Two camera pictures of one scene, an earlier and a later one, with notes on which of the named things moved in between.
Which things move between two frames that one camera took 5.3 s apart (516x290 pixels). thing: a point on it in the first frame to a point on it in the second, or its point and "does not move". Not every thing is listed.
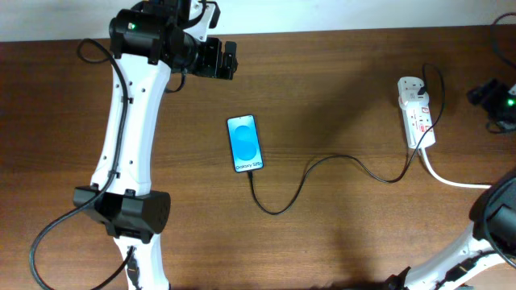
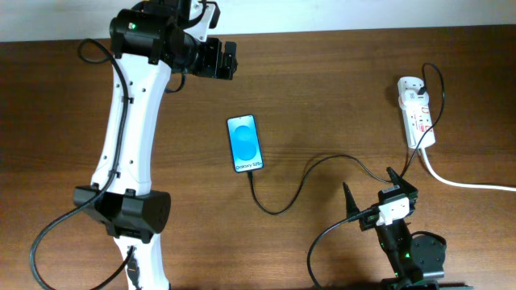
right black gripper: (492, 92) to (408, 190)
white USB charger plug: (410, 99) does not move
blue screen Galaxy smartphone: (244, 143) does not move
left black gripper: (211, 68) does not move
